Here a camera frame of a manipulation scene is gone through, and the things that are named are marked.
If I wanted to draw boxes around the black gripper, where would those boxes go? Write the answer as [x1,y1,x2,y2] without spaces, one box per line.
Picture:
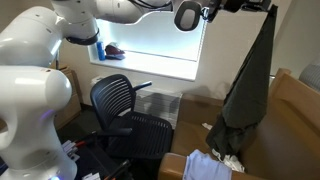
[203,0,272,23]

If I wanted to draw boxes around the dark green shirt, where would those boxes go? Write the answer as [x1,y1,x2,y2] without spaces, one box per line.
[205,3,280,162]

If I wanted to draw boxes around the black mesh office chair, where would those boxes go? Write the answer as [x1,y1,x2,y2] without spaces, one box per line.
[84,73,175,169]

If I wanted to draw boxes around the white window sill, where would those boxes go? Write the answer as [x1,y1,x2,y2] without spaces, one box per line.
[87,49,198,82]

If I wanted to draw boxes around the grey striped fabric cushion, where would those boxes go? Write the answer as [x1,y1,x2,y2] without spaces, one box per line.
[298,62,320,93]

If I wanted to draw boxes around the small white cloth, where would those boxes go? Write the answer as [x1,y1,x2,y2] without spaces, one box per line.
[201,122,214,131]

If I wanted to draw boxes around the dark red shoe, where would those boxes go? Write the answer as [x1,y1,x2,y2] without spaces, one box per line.
[104,44,127,61]

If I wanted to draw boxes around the brown upholstered armchair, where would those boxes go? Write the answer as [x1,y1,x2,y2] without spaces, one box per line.
[157,67,320,180]

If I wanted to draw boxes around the blue drink bottle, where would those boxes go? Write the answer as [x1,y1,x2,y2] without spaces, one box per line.
[96,40,107,62]

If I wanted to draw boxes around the crumpled white cloth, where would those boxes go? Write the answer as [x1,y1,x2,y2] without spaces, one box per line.
[211,147,246,174]

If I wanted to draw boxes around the light blue cloth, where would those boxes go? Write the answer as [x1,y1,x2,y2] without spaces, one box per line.
[182,148,234,180]

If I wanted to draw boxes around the light wooden cabinet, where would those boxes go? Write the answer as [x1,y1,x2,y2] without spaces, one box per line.
[49,64,82,131]

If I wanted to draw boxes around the red and white cable bundle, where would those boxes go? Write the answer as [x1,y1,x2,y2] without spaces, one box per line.
[61,137,98,158]

